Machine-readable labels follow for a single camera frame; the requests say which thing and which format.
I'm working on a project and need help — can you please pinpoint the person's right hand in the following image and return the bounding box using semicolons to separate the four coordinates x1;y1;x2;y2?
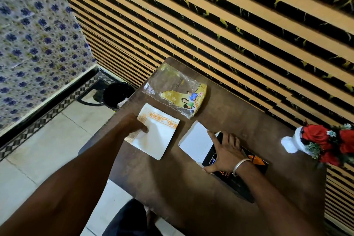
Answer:
203;130;251;174

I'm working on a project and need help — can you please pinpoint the person's left hand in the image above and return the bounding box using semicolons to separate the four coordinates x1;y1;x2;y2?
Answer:
119;113;149;141

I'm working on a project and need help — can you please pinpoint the white cloth with orange border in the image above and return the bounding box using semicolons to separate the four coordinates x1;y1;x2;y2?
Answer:
124;103;180;161

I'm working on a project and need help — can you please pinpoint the black box with orange print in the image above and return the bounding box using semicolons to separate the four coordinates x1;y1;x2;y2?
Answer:
201;132;269;204

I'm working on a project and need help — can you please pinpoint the person's right forearm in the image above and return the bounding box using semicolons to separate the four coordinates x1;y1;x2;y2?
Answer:
234;160;328;236

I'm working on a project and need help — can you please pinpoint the person's left forearm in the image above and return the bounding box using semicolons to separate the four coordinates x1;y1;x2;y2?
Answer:
0;122;130;236

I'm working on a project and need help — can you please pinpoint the white card sleeve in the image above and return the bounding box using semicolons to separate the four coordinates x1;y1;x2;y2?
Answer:
178;120;222;163

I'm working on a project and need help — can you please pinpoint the black waste bin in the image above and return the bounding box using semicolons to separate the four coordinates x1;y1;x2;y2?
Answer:
103;82;136;111

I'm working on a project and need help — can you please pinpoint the clear plastic bag yellow print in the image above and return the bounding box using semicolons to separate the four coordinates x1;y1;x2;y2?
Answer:
143;63;207;120

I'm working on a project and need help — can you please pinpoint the white vase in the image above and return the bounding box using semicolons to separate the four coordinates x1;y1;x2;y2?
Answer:
281;126;305;154

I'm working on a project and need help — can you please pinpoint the black floor stand base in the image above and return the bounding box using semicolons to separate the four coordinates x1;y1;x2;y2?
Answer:
77;78;112;106

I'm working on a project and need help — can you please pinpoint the red artificial roses bunch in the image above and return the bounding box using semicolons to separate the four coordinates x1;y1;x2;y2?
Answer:
300;122;354;168

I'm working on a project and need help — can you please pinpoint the person's dark trouser leg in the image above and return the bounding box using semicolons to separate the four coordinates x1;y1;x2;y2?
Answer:
102;198;164;236

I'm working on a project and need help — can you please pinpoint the blue floral print curtain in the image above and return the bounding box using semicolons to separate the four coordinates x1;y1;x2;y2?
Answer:
0;0;97;132

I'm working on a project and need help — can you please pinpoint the silver bracelet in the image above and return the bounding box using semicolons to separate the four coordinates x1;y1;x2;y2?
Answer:
232;158;252;178

